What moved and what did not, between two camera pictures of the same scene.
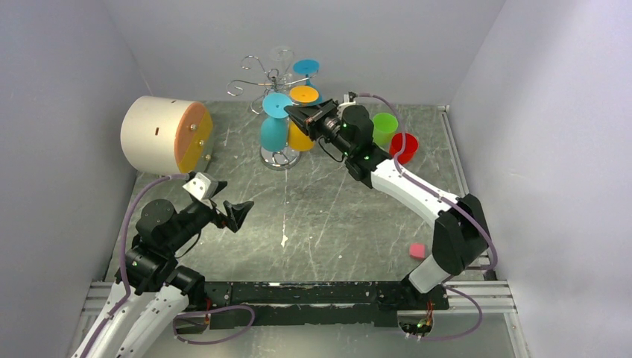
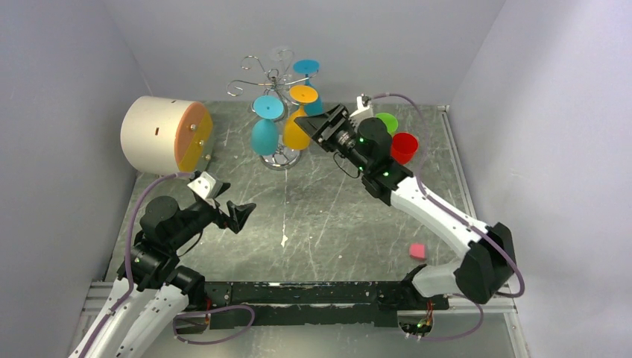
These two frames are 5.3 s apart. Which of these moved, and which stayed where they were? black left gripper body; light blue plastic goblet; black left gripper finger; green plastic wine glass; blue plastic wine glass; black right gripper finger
Moved: light blue plastic goblet; black right gripper finger
Stayed: blue plastic wine glass; black left gripper finger; black left gripper body; green plastic wine glass
